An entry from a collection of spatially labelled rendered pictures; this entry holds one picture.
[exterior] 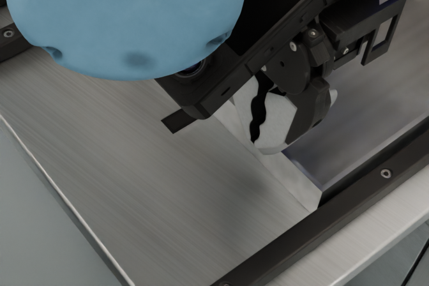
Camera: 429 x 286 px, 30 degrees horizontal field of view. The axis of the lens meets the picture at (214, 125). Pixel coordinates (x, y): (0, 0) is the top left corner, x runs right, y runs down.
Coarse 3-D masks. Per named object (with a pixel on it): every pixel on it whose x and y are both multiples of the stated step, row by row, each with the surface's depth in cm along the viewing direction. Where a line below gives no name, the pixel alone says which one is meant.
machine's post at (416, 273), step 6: (426, 252) 97; (426, 258) 98; (420, 264) 100; (426, 264) 99; (414, 270) 102; (420, 270) 100; (426, 270) 99; (414, 276) 102; (420, 276) 101; (426, 276) 100; (408, 282) 104; (414, 282) 103; (420, 282) 102; (426, 282) 101
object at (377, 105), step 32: (384, 0) 73; (416, 0) 73; (384, 32) 70; (416, 32) 71; (352, 64) 68; (384, 64) 68; (416, 64) 68; (352, 96) 66; (384, 96) 66; (416, 96) 66; (320, 128) 64; (352, 128) 64; (384, 128) 64; (416, 128) 61; (288, 160) 58; (320, 160) 62; (352, 160) 62; (384, 160) 61; (320, 192) 56
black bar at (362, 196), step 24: (408, 144) 61; (384, 168) 60; (408, 168) 60; (360, 192) 58; (384, 192) 59; (312, 216) 57; (336, 216) 57; (288, 240) 55; (312, 240) 56; (240, 264) 54; (264, 264) 54; (288, 264) 56
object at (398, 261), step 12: (420, 228) 96; (408, 240) 99; (420, 240) 97; (396, 252) 103; (408, 252) 101; (420, 252) 99; (372, 264) 110; (384, 264) 107; (396, 264) 104; (408, 264) 102; (360, 276) 114; (372, 276) 111; (384, 276) 108; (396, 276) 106; (408, 276) 105
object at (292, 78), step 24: (336, 0) 48; (360, 0) 48; (312, 24) 47; (336, 24) 47; (360, 24) 47; (288, 48) 47; (312, 48) 46; (336, 48) 47; (360, 48) 52; (384, 48) 52; (264, 72) 51; (288, 72) 49
